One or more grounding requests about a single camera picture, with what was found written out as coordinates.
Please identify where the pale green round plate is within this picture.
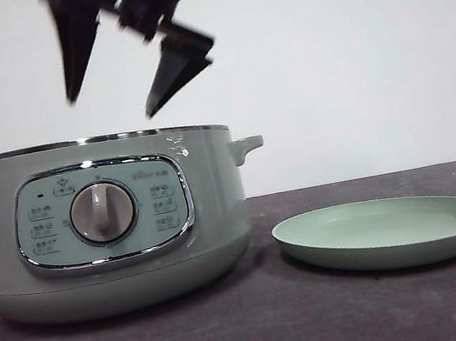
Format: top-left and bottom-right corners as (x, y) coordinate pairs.
(269, 184), (456, 290)

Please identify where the pale green electric steamer pot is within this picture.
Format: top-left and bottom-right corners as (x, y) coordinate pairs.
(0, 107), (290, 338)

